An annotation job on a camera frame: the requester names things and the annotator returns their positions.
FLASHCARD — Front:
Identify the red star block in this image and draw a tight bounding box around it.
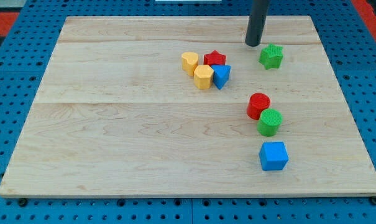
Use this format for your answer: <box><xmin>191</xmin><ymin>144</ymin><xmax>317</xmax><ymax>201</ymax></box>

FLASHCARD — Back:
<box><xmin>203</xmin><ymin>50</ymin><xmax>226</xmax><ymax>65</ymax></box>

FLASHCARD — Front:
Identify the blue cube block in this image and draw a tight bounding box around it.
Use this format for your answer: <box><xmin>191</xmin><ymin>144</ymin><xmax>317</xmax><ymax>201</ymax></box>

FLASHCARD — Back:
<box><xmin>259</xmin><ymin>141</ymin><xmax>289</xmax><ymax>171</ymax></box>

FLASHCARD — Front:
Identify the yellow heart block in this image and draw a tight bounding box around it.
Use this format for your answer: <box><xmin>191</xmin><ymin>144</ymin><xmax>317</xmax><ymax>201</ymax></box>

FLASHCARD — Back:
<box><xmin>181</xmin><ymin>52</ymin><xmax>199</xmax><ymax>76</ymax></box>

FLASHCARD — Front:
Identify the green cylinder block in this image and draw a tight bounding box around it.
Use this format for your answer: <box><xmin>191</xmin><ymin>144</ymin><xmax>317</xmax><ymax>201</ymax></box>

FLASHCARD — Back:
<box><xmin>257</xmin><ymin>108</ymin><xmax>283</xmax><ymax>137</ymax></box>

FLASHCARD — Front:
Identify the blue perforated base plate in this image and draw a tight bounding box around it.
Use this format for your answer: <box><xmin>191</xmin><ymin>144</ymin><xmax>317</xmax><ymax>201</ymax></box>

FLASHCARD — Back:
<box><xmin>0</xmin><ymin>0</ymin><xmax>376</xmax><ymax>223</ymax></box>

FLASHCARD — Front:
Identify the green star block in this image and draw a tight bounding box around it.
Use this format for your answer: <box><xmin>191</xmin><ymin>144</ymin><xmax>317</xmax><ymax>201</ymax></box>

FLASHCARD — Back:
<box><xmin>259</xmin><ymin>44</ymin><xmax>283</xmax><ymax>70</ymax></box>

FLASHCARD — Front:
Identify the red cylinder block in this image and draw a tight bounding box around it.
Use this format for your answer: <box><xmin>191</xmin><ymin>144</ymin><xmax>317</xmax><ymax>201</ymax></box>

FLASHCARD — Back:
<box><xmin>246</xmin><ymin>93</ymin><xmax>271</xmax><ymax>120</ymax></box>

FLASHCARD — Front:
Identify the yellow hexagon block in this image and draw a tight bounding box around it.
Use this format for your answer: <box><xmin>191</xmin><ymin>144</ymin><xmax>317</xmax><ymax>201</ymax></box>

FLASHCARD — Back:
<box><xmin>193</xmin><ymin>65</ymin><xmax>214</xmax><ymax>90</ymax></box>

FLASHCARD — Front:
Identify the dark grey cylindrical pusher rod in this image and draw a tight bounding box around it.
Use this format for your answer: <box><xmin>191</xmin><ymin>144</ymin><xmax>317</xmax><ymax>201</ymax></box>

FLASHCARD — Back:
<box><xmin>245</xmin><ymin>0</ymin><xmax>270</xmax><ymax>47</ymax></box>

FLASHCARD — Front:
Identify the light wooden board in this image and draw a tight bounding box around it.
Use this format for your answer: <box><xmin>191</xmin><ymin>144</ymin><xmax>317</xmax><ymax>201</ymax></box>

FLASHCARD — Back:
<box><xmin>0</xmin><ymin>16</ymin><xmax>376</xmax><ymax>198</ymax></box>

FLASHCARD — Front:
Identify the blue triangle block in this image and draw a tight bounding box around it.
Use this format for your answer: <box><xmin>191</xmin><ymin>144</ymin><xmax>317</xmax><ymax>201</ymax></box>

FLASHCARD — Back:
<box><xmin>211</xmin><ymin>65</ymin><xmax>231</xmax><ymax>90</ymax></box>

